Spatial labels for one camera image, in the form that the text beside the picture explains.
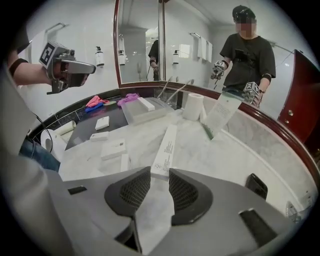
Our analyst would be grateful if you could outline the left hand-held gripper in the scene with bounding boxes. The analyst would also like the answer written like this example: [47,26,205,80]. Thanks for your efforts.
[38,39,97,96]

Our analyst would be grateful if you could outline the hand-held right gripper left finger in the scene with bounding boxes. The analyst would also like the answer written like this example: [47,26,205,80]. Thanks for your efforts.
[62,166,152,256]

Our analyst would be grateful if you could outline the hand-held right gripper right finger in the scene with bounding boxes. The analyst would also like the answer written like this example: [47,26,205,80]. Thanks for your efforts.
[149,168,288,256]

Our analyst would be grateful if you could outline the person's left forearm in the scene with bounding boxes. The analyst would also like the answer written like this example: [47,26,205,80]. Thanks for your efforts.
[8,58,53,87]

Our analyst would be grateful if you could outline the black forearm band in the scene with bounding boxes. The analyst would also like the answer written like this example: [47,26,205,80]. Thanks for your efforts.
[8,58,30,78]

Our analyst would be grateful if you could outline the person's left hand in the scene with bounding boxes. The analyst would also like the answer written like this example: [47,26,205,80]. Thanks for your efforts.
[53,60,69,85]

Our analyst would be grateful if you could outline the white pump bottle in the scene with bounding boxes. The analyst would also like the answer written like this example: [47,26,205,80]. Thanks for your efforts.
[94,45,105,68]

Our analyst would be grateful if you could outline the blue cloth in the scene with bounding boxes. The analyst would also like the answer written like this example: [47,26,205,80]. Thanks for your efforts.
[84,102,104,113]

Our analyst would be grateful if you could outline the black smartphone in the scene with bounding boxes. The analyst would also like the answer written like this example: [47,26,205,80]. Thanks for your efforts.
[244,172,269,200]

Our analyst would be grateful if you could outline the chrome towel bar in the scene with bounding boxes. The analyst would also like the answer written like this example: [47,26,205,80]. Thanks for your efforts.
[44,22,70,33]

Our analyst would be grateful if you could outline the purple cloth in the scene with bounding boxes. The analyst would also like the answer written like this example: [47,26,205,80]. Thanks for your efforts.
[117,92,140,108]

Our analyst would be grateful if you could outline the cream paper roll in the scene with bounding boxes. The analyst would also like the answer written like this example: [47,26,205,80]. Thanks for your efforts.
[54,120,77,137]

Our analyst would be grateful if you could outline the angled mirror panel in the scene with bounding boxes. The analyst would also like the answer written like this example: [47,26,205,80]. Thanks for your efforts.
[113,0,166,88]

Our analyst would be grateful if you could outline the person's dark shirt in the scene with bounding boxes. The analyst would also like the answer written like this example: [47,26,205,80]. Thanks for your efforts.
[7,24,32,55]

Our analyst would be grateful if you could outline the white toilet paper roll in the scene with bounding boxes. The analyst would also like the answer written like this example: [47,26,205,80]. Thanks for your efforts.
[183,92,205,121]
[39,128,66,162]

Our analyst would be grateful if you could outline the person's blue jeans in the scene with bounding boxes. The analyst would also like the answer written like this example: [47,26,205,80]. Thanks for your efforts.
[19,139,61,173]

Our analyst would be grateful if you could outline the clear plastic tray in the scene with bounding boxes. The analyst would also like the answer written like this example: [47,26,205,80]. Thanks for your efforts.
[121,96,176,125]

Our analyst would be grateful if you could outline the large wall mirror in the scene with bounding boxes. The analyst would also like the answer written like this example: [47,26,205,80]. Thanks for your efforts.
[159,0,320,141]

